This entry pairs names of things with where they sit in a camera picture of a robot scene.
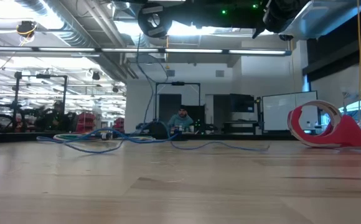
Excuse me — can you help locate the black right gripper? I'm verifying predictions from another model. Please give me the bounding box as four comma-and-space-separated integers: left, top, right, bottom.
165, 0, 267, 39

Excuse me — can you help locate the black cord spool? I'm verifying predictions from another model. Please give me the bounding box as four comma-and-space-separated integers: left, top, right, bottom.
137, 2, 173, 39

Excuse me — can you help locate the long blue cord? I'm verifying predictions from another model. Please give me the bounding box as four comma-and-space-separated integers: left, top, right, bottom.
62, 33, 271, 154

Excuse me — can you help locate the person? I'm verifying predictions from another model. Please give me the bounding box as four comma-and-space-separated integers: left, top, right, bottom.
52, 100, 67, 121
167, 105, 195, 132

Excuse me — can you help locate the black cabinet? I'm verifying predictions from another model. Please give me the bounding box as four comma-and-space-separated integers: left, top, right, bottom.
230, 94, 256, 122

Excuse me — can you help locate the long light bar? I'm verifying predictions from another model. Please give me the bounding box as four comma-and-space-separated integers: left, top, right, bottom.
0, 46, 293, 57

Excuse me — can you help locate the white whiteboard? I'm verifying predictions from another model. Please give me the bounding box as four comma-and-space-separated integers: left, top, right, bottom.
262, 90, 319, 132

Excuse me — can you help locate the red tool cabinet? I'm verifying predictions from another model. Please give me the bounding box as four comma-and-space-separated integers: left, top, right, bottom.
73, 111, 96, 134

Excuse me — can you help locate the black ceiling device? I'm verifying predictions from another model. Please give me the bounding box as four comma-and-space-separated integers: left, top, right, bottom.
16, 20, 38, 39

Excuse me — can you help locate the background robot rig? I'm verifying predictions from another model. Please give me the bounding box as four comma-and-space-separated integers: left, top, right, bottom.
0, 70, 78, 133

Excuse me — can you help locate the red tape dispenser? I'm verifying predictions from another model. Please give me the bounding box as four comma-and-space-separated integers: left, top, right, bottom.
287, 100, 361, 149

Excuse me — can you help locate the silver ventilation duct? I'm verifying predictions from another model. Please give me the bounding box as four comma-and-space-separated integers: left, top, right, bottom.
15, 0, 139, 80

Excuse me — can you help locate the green and blue cable bundle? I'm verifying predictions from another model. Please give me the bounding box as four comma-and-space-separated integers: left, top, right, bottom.
36, 127, 181, 144

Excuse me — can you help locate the green coiled cable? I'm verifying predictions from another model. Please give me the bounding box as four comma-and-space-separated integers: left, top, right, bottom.
59, 133, 102, 140

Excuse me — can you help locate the coiled coloured cable bundle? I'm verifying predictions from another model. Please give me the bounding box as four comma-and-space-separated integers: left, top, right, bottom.
52, 133, 156, 141

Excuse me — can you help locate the yellow hanging cable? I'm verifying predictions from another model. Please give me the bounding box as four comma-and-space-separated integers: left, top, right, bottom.
356, 0, 361, 106

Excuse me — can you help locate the black metal table frame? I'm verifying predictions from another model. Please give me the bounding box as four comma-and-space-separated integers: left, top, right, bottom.
0, 132, 302, 144

